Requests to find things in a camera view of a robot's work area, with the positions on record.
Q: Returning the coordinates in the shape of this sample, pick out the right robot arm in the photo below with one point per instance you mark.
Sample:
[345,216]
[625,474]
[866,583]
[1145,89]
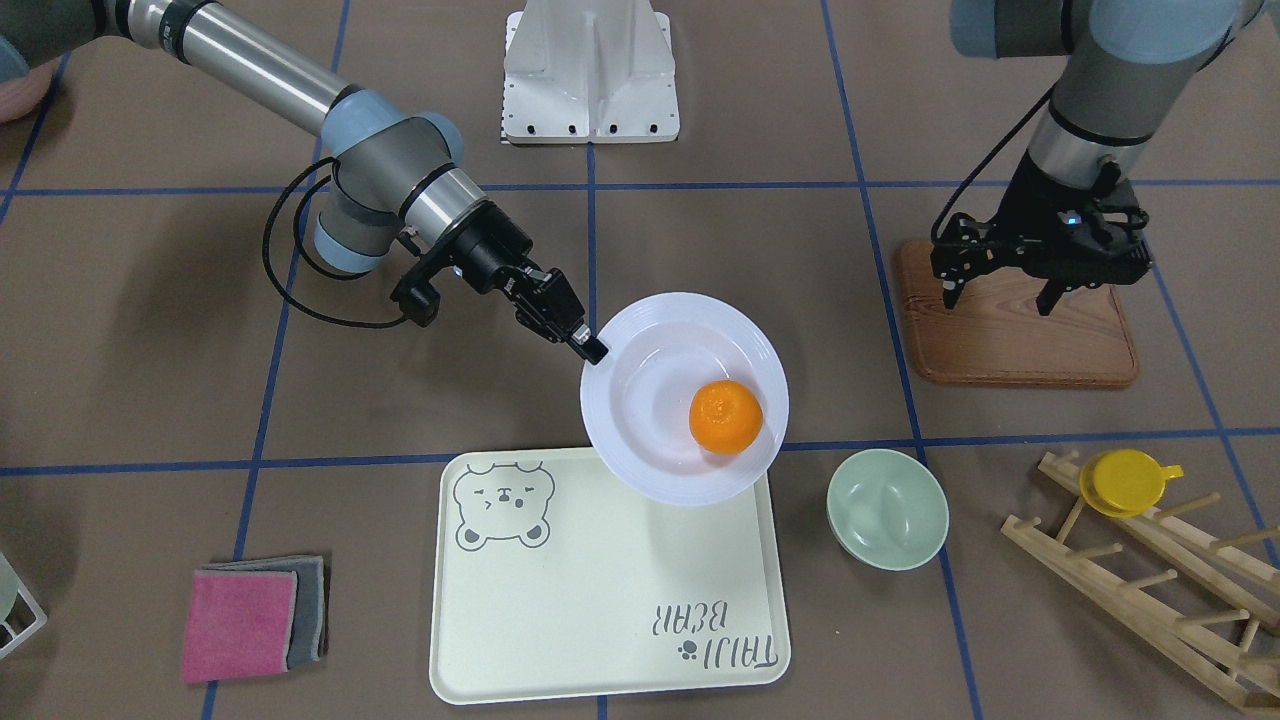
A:
[369,203]

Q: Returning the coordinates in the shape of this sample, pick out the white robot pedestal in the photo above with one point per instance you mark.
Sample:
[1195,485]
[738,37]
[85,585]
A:
[589,72]

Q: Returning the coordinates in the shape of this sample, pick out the cream bear tray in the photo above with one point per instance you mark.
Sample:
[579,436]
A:
[553,579]

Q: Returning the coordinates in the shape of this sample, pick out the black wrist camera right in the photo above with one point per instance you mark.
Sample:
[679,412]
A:
[415,294]

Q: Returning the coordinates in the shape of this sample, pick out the grey folded cloth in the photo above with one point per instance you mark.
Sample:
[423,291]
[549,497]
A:
[309,607]

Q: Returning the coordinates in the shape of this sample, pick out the white wire cup rack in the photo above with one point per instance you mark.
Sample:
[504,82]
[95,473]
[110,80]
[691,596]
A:
[27,618]

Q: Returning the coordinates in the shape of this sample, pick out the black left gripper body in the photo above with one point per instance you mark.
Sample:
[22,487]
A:
[1035,200]

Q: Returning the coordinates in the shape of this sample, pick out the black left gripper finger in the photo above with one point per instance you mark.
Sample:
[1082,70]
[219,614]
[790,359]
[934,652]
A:
[1050,295]

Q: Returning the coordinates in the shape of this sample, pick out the orange fruit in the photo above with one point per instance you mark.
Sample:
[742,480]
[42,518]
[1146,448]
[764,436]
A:
[725,417]

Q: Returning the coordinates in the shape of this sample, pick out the green tumbler cup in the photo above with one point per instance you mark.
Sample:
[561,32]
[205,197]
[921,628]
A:
[9,587]

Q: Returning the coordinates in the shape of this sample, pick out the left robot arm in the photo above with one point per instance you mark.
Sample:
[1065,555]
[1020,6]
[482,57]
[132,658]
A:
[1128,62]

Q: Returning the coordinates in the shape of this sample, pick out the wooden cutting board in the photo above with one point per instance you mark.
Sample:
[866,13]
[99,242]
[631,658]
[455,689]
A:
[995,336]

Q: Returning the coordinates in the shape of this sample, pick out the yellow mug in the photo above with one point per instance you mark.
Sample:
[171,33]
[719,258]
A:
[1125,482]

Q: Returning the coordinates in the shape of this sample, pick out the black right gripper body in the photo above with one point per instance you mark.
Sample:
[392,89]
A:
[489,252]

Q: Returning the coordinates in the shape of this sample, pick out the pink bowl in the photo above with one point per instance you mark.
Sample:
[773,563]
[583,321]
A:
[23,88]

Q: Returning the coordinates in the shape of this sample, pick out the green ceramic bowl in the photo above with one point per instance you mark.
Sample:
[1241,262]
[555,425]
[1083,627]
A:
[887,510]

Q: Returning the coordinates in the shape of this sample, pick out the wooden drying rack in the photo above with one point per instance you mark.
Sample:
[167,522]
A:
[1212,609]

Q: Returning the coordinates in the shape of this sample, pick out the white round plate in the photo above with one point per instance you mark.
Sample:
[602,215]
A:
[635,403]

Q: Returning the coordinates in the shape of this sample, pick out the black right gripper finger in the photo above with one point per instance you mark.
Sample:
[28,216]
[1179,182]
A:
[589,347]

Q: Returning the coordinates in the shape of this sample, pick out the pink folded cloth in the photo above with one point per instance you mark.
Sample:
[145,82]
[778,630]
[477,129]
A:
[239,625]

